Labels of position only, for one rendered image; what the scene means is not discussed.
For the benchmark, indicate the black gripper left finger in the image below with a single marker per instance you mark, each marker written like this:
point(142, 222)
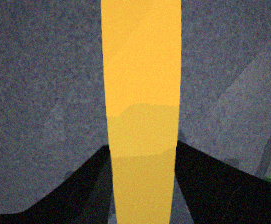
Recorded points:
point(83, 198)

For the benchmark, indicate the yellow rectangular bar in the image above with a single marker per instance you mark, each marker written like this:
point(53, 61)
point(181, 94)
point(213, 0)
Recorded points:
point(141, 52)

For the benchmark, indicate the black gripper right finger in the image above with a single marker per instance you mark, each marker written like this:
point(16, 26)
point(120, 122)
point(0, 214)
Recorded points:
point(217, 193)

